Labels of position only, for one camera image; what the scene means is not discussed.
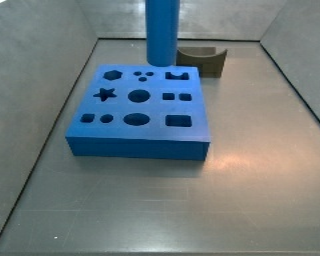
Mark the blue shape sorter block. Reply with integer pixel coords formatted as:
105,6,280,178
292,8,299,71
65,65,211,160

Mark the blue round cylinder peg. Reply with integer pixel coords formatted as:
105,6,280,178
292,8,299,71
145,0,180,67

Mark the dark grey curved cradle block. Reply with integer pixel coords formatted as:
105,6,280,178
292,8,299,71
176,47,227,78

